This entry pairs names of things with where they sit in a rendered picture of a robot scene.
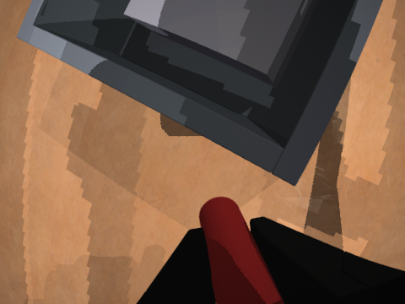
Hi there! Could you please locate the dark red peg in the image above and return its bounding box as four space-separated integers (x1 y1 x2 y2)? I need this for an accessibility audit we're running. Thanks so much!
199 197 284 304

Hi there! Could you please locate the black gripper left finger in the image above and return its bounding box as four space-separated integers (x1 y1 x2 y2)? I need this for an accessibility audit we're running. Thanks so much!
136 227 216 304

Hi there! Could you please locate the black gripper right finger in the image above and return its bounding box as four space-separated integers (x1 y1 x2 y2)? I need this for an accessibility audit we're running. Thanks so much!
250 217 405 304

